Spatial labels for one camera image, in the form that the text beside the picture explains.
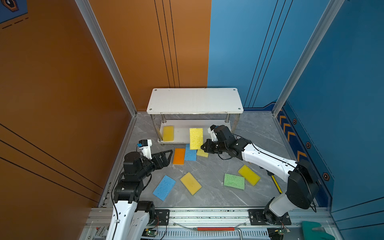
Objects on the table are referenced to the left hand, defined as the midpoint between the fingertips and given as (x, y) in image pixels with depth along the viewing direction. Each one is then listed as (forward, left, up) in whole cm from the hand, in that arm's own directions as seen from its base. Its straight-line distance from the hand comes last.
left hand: (166, 151), depth 73 cm
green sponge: (-7, -36, -20) cm, 42 cm away
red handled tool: (-29, -24, -22) cm, 43 cm away
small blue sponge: (+9, -11, -20) cm, 25 cm away
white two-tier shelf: (+24, -12, +12) cm, 29 cm away
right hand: (+6, -16, -5) cm, 18 cm away
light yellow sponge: (+10, -15, -3) cm, 18 cm away
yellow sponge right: (-4, -46, -20) cm, 50 cm away
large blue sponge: (-11, +3, -20) cm, 23 cm away
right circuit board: (-30, -56, -21) cm, 67 cm away
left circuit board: (-31, +7, -24) cm, 39 cm away
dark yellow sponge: (-9, -12, -21) cm, 26 cm away
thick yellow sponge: (+22, +4, -15) cm, 27 cm away
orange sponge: (+9, -3, -21) cm, 23 cm away
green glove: (-31, -67, -20) cm, 77 cm away
